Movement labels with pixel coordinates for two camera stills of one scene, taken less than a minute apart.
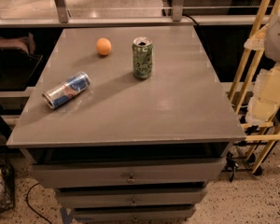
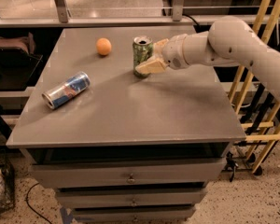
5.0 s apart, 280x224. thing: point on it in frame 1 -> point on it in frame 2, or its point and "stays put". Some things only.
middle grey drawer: [170, 198] stays put
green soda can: [143, 58] stays put
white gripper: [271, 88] -> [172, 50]
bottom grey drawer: [133, 215] stays put
